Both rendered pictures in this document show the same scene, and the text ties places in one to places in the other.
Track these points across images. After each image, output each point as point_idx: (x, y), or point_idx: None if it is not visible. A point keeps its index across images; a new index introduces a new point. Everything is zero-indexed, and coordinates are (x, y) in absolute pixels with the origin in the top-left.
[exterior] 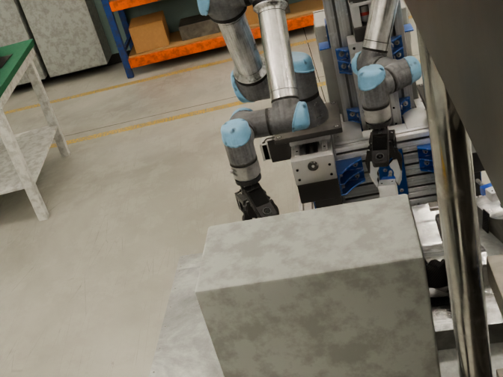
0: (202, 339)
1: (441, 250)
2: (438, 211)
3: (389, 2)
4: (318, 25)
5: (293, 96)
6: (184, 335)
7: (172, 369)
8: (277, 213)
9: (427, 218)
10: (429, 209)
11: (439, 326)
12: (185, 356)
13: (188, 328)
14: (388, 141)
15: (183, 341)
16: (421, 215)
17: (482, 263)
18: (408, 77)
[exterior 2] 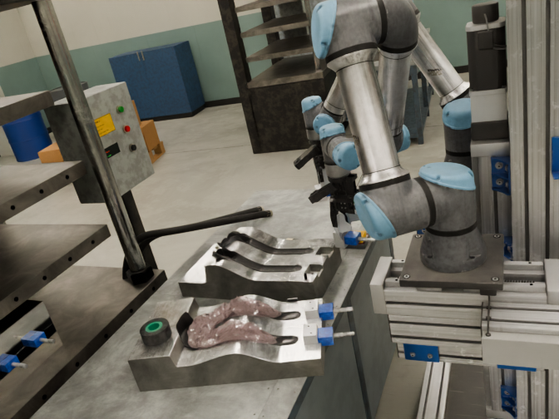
0: (299, 200)
1: (248, 256)
2: (305, 268)
3: None
4: None
5: (324, 107)
6: (309, 195)
7: (284, 194)
8: (319, 175)
9: (301, 262)
10: (313, 263)
11: (203, 259)
12: (291, 197)
13: None
14: (326, 193)
15: (304, 195)
16: (309, 259)
17: (207, 262)
18: (331, 155)
